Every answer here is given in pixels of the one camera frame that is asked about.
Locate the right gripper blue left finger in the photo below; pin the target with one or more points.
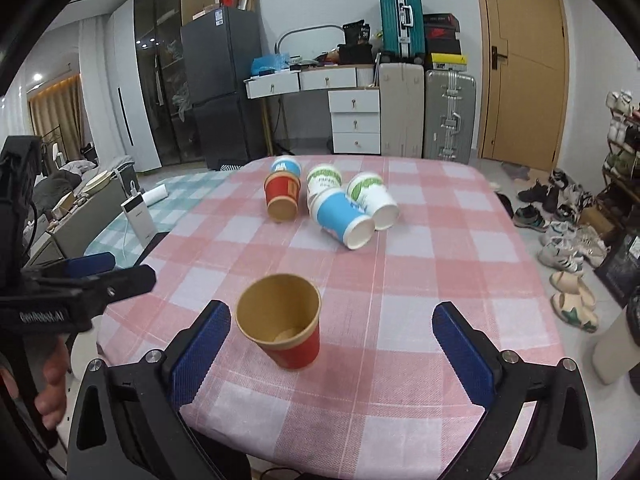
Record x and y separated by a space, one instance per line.
127 423

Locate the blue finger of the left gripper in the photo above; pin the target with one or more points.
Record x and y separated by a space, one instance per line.
90 265
100 290

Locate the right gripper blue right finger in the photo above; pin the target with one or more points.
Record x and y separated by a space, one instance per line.
559 442

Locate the red kraft paper cup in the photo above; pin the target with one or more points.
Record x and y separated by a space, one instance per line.
281 314

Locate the lying red paper cup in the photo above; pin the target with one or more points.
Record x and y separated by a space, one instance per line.
282 195

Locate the small blue paper cup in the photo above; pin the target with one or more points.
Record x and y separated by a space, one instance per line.
286 163

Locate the large blue white paper cup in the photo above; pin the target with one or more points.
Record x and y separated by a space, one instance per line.
343 218

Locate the green white cup left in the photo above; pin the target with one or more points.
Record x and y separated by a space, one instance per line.
320 178

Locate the green white cup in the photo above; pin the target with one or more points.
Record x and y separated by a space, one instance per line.
370 192
320 178

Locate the green white cup right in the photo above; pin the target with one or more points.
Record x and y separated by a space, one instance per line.
370 192

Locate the person's left hand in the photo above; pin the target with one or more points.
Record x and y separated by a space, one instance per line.
51 400

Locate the white power bank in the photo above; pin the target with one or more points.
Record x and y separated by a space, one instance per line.
140 219

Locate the teal checkered tablecloth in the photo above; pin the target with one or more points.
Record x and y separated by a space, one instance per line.
173 198

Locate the beige foam slipper front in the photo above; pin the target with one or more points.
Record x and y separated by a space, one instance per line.
571 310

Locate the beige foam slipper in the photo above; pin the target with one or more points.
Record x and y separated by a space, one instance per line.
573 284
571 310

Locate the beige foam slipper back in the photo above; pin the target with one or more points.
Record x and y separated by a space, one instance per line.
573 284

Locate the pink checkered tablecloth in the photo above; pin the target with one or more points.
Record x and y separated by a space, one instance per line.
381 400

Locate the white sneaker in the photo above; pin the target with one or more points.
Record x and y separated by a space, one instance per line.
560 256

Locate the black green sneaker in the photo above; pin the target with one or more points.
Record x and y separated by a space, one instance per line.
530 217

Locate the black refrigerator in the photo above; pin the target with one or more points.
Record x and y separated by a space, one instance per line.
218 50

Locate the blue plastic bag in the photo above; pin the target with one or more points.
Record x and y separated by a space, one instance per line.
270 64

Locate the shoe rack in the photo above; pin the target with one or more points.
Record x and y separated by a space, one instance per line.
620 168

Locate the dark glass cabinet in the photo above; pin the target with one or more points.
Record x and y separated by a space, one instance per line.
162 74

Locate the white drawer desk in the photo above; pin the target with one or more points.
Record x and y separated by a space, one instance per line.
352 98

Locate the beige suitcase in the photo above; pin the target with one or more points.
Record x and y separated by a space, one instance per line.
402 103

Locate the silver suitcase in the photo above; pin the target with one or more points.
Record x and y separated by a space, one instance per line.
449 108

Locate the wooden door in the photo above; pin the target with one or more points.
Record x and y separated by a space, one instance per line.
525 81

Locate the teal suitcase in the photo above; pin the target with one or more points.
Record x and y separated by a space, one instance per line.
403 36

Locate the stack of shoe boxes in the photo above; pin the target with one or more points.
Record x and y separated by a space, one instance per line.
444 51

